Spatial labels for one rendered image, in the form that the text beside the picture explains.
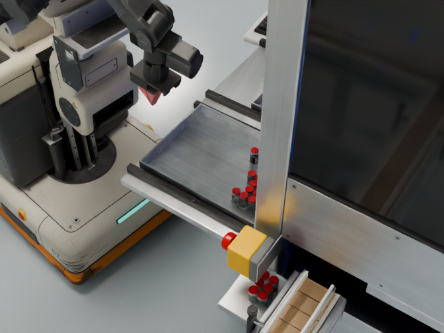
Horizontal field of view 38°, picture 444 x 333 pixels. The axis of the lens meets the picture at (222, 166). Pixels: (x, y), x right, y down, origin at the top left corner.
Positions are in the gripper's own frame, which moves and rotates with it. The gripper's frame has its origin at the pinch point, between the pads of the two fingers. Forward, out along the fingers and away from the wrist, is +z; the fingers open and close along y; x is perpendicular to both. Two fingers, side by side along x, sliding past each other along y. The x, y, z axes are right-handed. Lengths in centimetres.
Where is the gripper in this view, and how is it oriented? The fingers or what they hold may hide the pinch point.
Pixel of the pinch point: (153, 101)
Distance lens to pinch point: 151.6
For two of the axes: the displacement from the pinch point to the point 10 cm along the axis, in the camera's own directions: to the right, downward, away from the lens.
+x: 5.6, -6.2, 5.5
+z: -1.3, 6.0, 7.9
